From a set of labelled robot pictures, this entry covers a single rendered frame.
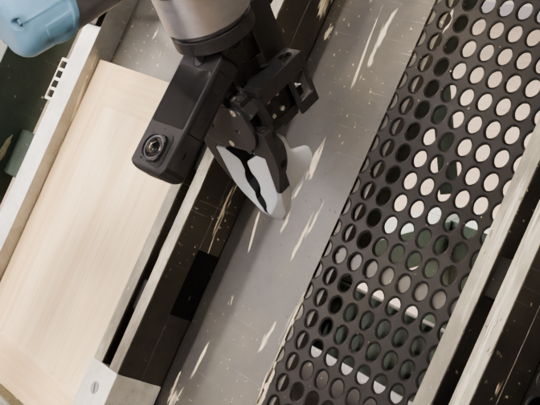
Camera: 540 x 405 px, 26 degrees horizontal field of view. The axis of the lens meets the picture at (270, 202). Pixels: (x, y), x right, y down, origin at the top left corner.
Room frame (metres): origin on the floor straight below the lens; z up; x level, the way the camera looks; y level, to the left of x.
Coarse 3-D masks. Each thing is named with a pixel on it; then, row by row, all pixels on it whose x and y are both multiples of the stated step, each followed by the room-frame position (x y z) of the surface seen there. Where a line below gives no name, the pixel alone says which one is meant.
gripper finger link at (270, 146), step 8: (256, 128) 0.96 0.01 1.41; (264, 128) 0.95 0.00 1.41; (264, 136) 0.95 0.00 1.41; (272, 136) 0.95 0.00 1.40; (264, 144) 0.95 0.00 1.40; (272, 144) 0.95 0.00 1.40; (280, 144) 0.96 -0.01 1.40; (256, 152) 0.97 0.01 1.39; (264, 152) 0.96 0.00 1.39; (272, 152) 0.95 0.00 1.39; (280, 152) 0.96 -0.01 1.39; (272, 160) 0.96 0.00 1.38; (280, 160) 0.96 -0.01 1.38; (272, 168) 0.96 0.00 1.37; (280, 168) 0.96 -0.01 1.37; (272, 176) 0.97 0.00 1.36; (280, 176) 0.96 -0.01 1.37; (280, 184) 0.97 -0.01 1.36; (288, 184) 0.98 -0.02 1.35; (280, 192) 0.98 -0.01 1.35
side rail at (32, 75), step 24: (0, 48) 1.93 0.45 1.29; (0, 72) 1.90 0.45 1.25; (24, 72) 1.93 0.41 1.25; (48, 72) 1.96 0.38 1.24; (0, 96) 1.90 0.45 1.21; (24, 96) 1.93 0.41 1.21; (0, 120) 1.90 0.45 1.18; (24, 120) 1.93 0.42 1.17; (0, 144) 1.90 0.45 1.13; (0, 168) 1.90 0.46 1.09; (0, 192) 1.89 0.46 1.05
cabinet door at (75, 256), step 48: (96, 96) 1.70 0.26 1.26; (144, 96) 1.61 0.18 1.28; (96, 144) 1.64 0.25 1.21; (48, 192) 1.66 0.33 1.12; (96, 192) 1.58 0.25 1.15; (144, 192) 1.50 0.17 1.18; (48, 240) 1.60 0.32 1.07; (96, 240) 1.52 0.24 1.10; (144, 240) 1.45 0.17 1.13; (0, 288) 1.62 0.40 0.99; (48, 288) 1.54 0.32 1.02; (96, 288) 1.46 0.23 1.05; (0, 336) 1.56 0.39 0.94; (48, 336) 1.49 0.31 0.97; (96, 336) 1.41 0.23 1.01; (48, 384) 1.42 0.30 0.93
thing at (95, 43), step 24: (120, 24) 1.77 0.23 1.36; (96, 48) 1.74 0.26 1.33; (72, 72) 1.74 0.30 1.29; (72, 96) 1.72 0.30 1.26; (48, 120) 1.72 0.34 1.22; (72, 120) 1.71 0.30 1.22; (48, 144) 1.69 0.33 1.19; (24, 168) 1.70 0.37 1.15; (48, 168) 1.69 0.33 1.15; (24, 192) 1.67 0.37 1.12; (0, 216) 1.68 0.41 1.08; (24, 216) 1.66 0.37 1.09; (0, 240) 1.65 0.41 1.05; (0, 264) 1.64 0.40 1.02
